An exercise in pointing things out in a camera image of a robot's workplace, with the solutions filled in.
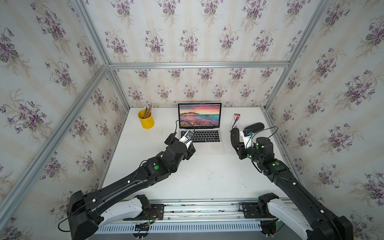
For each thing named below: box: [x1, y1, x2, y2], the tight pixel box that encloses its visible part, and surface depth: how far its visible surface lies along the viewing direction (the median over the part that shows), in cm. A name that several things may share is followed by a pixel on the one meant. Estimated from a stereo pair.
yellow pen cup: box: [138, 109, 155, 130], surface depth 106 cm
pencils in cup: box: [144, 104, 153, 119], surface depth 102 cm
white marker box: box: [231, 113, 241, 129], surface depth 113 cm
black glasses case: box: [244, 122, 265, 133], surface depth 106 cm
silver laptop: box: [177, 102, 225, 155], surface depth 103 cm
